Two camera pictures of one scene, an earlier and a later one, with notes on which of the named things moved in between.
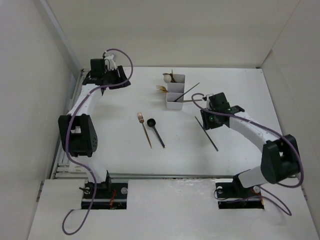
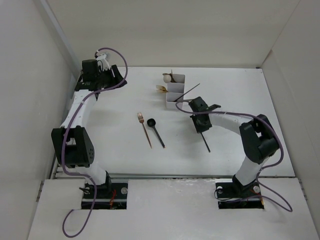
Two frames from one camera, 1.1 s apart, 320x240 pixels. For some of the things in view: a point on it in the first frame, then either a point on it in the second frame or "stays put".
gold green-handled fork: (162, 90) stays put
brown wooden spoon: (172, 80) stays put
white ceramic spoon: (167, 78) stays put
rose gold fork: (141, 120) stays put
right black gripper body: (210, 120) -> (198, 126)
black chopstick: (206, 134) -> (205, 142)
